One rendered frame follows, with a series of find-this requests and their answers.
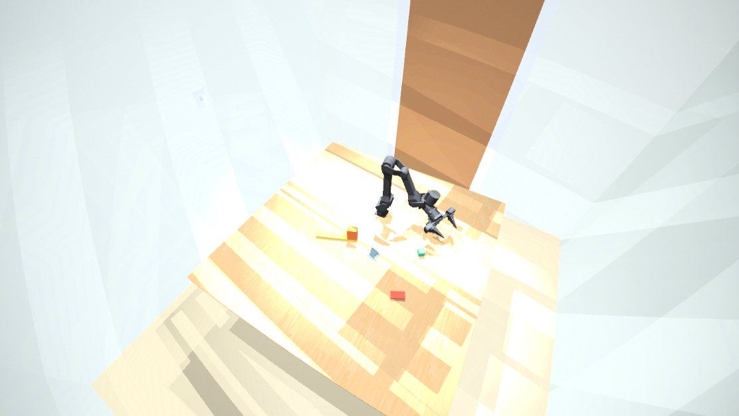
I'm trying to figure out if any yellow bar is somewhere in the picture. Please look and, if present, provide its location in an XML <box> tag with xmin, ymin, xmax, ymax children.
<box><xmin>316</xmin><ymin>226</ymin><xmax>358</xmax><ymax>242</ymax></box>

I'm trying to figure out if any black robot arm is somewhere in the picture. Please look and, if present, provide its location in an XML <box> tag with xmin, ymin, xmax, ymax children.
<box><xmin>375</xmin><ymin>155</ymin><xmax>441</xmax><ymax>218</ymax></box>

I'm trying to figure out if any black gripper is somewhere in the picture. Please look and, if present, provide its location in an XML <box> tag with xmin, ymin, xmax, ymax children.
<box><xmin>424</xmin><ymin>207</ymin><xmax>457</xmax><ymax>239</ymax></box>

